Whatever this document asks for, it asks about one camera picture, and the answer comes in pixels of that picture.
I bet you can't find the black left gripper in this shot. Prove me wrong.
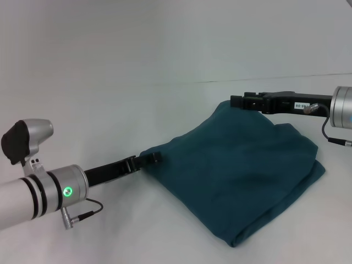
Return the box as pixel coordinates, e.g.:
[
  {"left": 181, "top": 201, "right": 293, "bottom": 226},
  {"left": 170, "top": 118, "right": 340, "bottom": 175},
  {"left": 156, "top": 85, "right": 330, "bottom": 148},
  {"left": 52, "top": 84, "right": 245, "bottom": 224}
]
[{"left": 83, "top": 151, "right": 163, "bottom": 189}]

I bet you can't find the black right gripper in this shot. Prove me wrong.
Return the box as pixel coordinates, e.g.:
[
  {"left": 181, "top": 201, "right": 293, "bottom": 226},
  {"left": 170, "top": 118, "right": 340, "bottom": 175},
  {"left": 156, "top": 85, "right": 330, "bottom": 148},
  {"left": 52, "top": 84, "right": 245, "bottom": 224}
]
[{"left": 229, "top": 91, "right": 334, "bottom": 118}]

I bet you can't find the teal blue shirt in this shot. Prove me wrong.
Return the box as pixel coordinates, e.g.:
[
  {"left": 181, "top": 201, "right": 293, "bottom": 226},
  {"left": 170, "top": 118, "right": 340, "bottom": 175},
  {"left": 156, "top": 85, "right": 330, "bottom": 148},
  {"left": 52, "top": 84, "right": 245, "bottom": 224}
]
[{"left": 139, "top": 99, "right": 327, "bottom": 240}]

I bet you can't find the dark red left arm cable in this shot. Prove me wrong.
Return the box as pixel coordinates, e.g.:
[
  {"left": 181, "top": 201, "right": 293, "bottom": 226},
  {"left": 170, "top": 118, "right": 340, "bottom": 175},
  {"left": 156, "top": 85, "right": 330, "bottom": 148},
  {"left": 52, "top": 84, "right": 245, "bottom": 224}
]
[{"left": 75, "top": 198, "right": 104, "bottom": 220}]

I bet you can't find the dark right arm cable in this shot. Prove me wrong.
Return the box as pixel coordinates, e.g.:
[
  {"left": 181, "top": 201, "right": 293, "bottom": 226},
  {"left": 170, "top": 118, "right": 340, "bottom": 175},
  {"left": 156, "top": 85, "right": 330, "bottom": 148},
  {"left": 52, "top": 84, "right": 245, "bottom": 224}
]
[{"left": 321, "top": 103, "right": 348, "bottom": 144}]

